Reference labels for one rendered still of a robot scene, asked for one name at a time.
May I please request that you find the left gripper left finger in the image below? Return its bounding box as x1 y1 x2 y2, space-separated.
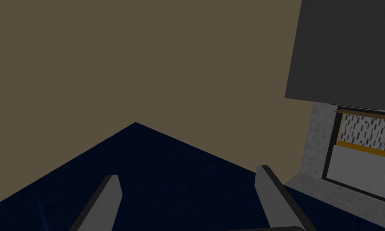
69 174 123 231

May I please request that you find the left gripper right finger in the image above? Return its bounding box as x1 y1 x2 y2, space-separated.
254 164 316 231

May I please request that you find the dark blue table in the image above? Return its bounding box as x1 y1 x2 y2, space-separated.
0 122 385 231

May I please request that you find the black framed window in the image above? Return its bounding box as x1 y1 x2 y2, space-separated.
321 105 385 207

